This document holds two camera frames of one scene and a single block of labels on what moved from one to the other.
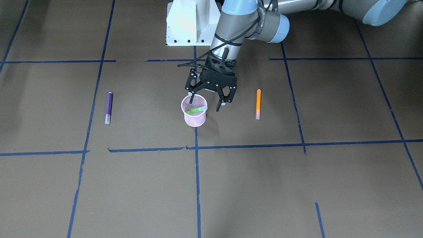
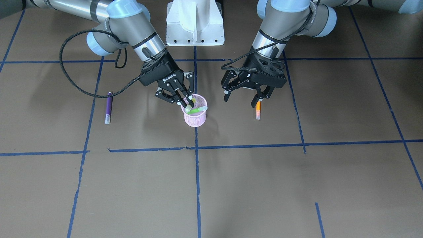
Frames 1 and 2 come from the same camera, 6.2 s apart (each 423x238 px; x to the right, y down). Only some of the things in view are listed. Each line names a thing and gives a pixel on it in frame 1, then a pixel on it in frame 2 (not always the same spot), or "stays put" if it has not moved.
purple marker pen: (109, 108) stays put
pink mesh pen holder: (196, 119) stays put
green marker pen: (196, 110) stays put
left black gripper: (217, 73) → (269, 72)
